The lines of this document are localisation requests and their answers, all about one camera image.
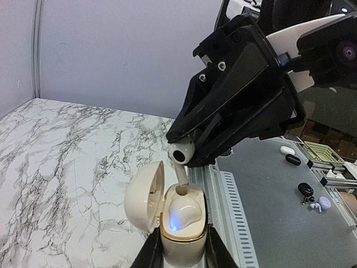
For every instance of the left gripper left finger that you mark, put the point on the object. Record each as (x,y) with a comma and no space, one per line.
(150,255)

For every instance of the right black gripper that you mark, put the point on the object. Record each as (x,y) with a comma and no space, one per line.
(243,92)

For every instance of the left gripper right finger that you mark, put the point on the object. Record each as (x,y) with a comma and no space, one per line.
(216,253)

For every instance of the white charging case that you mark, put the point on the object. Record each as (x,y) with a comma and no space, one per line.
(146,205)

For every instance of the white earbud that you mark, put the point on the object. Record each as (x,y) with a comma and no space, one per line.
(184,211)
(181,152)

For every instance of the white case on right bench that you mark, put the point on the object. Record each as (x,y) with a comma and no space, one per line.
(287,150)

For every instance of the black case on right bench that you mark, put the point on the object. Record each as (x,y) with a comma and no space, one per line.
(292,159)

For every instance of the open black earbud case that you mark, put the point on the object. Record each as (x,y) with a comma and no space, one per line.
(307,192)

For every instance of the lilac earbud case on bench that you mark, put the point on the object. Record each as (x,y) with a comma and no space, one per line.
(321,205)

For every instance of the green plastic basket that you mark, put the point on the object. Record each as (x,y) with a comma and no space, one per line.
(322,153)

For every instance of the aluminium front rail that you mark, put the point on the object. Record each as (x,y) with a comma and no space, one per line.
(226,213)

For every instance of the right aluminium frame post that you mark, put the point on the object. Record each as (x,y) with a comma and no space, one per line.
(36,48)

